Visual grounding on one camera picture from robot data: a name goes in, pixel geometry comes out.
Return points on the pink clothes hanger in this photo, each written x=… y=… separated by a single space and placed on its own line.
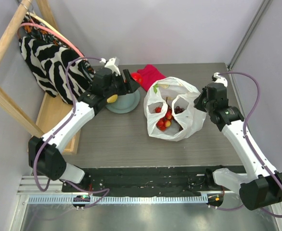
x=56 y=34

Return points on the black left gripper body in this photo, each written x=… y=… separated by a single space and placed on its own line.
x=119 y=86

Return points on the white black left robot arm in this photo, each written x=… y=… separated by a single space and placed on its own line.
x=45 y=153

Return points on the camouflage orange black garment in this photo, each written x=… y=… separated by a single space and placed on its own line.
x=42 y=31

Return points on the red yellow strawberry bunch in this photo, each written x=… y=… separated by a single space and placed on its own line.
x=166 y=121

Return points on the white lemon print plastic bag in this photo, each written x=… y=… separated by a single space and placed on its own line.
x=180 y=93

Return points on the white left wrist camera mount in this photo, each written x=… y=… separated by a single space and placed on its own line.
x=112 y=64

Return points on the aluminium cable duct rail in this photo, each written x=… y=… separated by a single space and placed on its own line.
x=84 y=199

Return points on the dark purple grape bunch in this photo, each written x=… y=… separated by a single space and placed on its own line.
x=178 y=110

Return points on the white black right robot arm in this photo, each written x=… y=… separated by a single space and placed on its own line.
x=262 y=184

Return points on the cream clothes hanger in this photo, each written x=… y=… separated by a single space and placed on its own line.
x=43 y=21

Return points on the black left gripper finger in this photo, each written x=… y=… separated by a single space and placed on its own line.
x=133 y=86
x=127 y=76

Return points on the red apple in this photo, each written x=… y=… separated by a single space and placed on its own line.
x=137 y=77

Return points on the wooden clothes rack frame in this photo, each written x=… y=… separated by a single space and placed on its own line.
x=25 y=110

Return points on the grey glass plate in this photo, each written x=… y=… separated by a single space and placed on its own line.
x=125 y=104

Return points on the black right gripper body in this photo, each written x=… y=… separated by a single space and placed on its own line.
x=199 y=101

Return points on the folded red cloth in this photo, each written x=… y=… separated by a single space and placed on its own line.
x=150 y=74

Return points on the aluminium corner frame profile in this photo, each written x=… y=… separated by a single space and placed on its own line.
x=264 y=6

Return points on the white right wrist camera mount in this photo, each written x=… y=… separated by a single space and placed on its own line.
x=218 y=78

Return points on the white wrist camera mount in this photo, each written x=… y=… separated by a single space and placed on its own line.
x=112 y=64
x=218 y=78

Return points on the zebra pattern black white garment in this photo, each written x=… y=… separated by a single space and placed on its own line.
x=80 y=76

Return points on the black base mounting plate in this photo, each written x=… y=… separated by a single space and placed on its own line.
x=150 y=181

